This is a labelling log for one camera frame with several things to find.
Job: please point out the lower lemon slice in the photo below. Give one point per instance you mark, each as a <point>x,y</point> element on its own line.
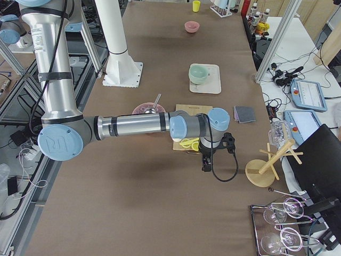
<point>186,143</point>

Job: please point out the small pink bowl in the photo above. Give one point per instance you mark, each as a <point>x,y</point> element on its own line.
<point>191,27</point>

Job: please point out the wine glass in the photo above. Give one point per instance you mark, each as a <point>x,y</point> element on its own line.
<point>286,242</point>
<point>278,213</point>

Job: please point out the clear glass cup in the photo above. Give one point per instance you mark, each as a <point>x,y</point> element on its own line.
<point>279,133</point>

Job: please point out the aluminium frame post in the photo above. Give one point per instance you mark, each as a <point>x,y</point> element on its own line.
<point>277,38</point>

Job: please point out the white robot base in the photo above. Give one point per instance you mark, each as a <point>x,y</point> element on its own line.
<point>121,70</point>

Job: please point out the yellow plastic knife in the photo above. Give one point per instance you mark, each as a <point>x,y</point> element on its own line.
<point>192,139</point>

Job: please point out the large pink bowl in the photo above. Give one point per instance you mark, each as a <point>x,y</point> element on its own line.
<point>149,103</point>

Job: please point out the bamboo cutting board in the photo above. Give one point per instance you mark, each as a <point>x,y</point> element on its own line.
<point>191,110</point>

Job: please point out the yellow plastic cup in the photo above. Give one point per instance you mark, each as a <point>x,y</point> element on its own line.
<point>196,6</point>

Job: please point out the lower wine glass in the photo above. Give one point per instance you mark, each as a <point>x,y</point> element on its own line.
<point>286,242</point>

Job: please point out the grey folded cloth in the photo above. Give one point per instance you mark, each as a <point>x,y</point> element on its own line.
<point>244,114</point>

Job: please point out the teach pendant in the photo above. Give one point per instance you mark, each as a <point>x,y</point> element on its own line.
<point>308,95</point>
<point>302,123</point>

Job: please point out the lower teach pendant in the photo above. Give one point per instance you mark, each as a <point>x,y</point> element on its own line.
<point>302,123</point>

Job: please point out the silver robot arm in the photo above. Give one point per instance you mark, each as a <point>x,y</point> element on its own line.
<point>13,32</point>
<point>66,131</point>

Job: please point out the green bowl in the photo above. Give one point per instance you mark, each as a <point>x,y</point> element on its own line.
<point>197,81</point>
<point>190,76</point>
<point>198,71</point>

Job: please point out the black monitor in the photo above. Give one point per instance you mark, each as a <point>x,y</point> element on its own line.
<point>319,173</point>

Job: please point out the middle green bowl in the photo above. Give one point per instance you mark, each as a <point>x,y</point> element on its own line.
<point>190,76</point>

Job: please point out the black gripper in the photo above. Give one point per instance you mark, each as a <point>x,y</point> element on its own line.
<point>206,153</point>

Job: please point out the upper teach pendant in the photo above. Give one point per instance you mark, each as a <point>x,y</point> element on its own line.
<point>308,95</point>

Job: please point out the white rabbit print tray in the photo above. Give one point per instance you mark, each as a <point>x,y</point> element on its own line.
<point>212,84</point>

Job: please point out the wooden cup rack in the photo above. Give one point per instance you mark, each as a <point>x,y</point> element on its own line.
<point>262,173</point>

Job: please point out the metal ice scoop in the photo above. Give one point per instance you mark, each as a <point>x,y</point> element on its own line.
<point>152,110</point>

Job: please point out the clear ice cubes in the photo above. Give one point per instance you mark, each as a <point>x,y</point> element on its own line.
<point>141,109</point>

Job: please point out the upper wine glass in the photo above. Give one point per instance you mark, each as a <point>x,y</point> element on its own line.
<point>278,213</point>

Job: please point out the wire glass rack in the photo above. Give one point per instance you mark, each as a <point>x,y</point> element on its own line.
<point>275,226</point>

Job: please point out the bottom green bowl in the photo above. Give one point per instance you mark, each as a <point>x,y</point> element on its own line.
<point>197,81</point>

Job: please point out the top green bowl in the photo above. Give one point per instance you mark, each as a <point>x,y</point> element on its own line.
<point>198,71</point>

